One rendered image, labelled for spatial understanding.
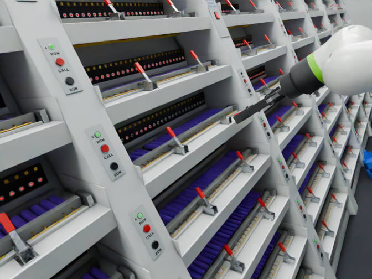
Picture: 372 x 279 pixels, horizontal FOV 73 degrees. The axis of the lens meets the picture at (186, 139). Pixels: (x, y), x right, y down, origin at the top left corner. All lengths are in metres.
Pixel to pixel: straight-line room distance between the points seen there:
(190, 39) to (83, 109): 0.69
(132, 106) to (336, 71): 0.46
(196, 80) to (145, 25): 0.23
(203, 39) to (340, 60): 0.63
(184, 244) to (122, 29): 0.59
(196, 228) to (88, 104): 0.43
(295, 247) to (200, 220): 0.56
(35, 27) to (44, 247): 0.42
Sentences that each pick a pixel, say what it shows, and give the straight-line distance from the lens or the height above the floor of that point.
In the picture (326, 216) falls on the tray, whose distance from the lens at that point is 1.70.
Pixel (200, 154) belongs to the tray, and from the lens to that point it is 0.77.
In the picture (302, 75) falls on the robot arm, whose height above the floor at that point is 1.03.
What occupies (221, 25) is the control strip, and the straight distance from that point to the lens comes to 1.13.
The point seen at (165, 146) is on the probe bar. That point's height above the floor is 1.01.
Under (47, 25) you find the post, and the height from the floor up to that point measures 1.37.
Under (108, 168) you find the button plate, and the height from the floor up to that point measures 1.05.
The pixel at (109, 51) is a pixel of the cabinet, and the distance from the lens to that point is 0.95.
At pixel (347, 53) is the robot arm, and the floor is 1.05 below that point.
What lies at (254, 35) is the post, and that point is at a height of 1.31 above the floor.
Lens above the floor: 1.09
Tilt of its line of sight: 6 degrees down
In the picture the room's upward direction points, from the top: 26 degrees counter-clockwise
